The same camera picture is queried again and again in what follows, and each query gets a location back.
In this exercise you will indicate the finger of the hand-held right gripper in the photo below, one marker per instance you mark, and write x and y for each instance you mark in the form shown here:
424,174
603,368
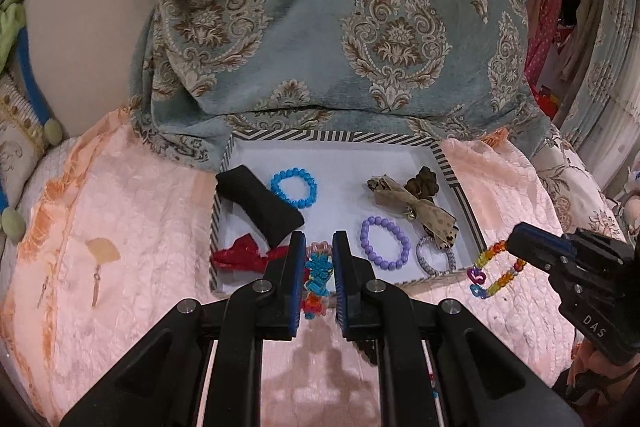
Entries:
532,254
545,234

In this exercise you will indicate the black velvet cushion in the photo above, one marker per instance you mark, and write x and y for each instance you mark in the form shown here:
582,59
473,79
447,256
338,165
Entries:
260,207

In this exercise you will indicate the white plush toy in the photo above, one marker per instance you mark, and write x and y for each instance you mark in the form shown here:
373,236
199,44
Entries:
632,197

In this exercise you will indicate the pink quilted blanket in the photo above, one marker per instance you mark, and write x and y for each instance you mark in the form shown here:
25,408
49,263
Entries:
125,207

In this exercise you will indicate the red ribbon bow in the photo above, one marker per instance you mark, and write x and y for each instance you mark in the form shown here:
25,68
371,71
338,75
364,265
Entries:
240,257

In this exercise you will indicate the hanging clothes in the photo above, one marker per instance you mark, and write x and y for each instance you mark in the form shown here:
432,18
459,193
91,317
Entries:
555,7

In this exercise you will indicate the striped cardboard box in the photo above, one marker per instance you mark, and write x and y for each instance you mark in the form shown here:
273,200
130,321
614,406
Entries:
340,202

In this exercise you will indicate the pale patterned curtain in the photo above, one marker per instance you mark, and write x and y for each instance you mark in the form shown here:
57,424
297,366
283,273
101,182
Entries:
615,82

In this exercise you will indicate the brown flower hair clip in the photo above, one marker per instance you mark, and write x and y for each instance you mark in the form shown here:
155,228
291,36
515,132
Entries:
425,184

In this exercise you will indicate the person's right forearm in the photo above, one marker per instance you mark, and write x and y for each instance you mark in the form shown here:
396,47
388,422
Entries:
600,382

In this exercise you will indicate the green and blue plush toy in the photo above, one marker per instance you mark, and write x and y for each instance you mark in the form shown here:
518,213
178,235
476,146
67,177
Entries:
27,72

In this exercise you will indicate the cream embroidered pillow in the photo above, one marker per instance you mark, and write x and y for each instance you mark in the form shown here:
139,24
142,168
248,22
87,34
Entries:
15,137

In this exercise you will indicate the cream floral bedsheet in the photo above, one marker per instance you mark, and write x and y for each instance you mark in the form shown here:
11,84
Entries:
575,167

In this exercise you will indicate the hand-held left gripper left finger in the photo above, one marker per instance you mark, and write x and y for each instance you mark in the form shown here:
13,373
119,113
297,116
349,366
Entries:
298,277

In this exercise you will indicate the beige cushion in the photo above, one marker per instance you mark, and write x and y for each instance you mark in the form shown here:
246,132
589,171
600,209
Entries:
90,32

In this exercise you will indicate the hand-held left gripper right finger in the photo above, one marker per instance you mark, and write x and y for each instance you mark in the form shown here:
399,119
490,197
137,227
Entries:
340,277

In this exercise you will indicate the leopard print bow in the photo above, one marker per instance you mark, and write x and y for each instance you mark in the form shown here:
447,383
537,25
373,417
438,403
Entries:
430,214

